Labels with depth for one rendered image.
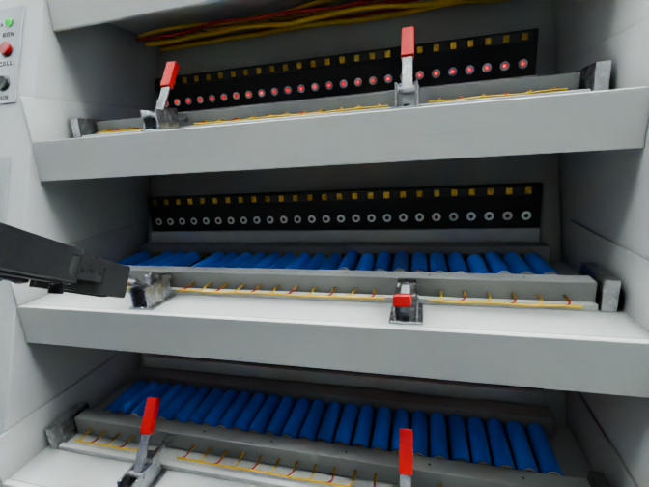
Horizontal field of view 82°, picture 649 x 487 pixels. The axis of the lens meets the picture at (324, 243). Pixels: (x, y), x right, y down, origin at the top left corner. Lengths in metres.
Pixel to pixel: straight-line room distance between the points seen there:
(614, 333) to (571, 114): 0.17
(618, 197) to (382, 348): 0.25
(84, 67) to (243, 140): 0.31
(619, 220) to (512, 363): 0.16
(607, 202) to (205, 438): 0.48
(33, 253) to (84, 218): 0.31
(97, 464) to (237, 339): 0.24
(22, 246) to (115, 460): 0.32
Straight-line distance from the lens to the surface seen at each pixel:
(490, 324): 0.34
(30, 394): 0.58
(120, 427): 0.55
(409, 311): 0.35
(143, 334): 0.43
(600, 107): 0.37
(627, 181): 0.41
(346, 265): 0.42
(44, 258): 0.30
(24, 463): 0.60
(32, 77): 0.59
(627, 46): 0.43
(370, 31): 0.63
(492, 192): 0.49
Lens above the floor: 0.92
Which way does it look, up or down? 5 degrees up
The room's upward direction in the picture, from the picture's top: 1 degrees clockwise
